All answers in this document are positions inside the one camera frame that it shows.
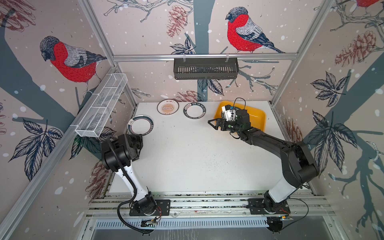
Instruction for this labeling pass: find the green rimmed plate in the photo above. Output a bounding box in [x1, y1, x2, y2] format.
[127, 115, 154, 136]

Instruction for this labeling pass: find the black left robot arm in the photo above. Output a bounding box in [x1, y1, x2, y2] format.
[101, 134, 158, 216]

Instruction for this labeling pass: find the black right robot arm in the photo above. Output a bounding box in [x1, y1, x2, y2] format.
[208, 109, 320, 214]

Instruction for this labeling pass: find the yellow plastic bin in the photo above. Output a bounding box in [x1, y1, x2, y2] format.
[215, 101, 267, 131]

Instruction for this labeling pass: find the green lettered plate back centre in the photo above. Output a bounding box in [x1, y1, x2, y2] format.
[183, 102, 206, 120]

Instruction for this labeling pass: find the orange sunburst plate back left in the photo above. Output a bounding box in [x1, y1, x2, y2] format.
[157, 99, 180, 116]

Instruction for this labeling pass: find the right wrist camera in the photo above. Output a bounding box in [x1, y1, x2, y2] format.
[222, 105, 236, 121]

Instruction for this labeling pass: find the white mesh wire shelf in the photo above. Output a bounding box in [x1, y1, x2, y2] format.
[75, 73, 128, 138]

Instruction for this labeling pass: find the left black cable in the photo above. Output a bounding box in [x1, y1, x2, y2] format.
[116, 179, 157, 235]

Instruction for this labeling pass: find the black cable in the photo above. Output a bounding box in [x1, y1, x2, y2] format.
[116, 179, 157, 235]
[278, 197, 310, 231]

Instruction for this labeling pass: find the black hanging wire basket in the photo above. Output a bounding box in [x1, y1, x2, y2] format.
[174, 58, 239, 80]

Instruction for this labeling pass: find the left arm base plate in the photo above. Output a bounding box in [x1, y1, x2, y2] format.
[129, 200, 171, 217]

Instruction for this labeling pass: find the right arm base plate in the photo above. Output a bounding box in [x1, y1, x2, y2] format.
[247, 198, 291, 216]

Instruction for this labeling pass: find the horizontal aluminium frame bar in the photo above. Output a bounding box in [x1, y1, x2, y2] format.
[113, 53, 298, 63]

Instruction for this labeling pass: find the right black cable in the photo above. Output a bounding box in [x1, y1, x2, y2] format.
[278, 197, 310, 231]

